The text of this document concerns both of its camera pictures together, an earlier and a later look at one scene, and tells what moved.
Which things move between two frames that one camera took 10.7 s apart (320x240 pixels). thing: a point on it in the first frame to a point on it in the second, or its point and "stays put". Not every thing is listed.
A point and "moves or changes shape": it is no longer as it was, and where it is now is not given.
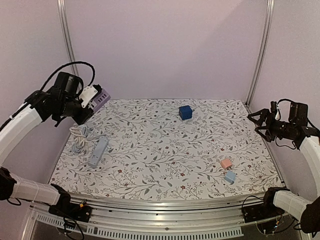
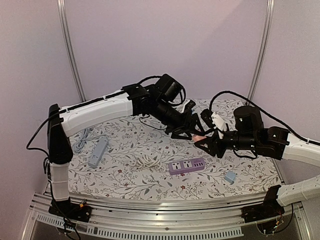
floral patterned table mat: (172, 148) stays put
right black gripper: (268, 125) to (220, 139)
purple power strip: (99, 100) moves or changes shape
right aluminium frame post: (262, 56) stays put
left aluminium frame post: (64, 20) stays put
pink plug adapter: (226, 162) to (197, 138)
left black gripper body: (70, 108) to (175, 121)
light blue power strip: (98, 151) stays put
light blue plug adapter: (230, 177) stays put
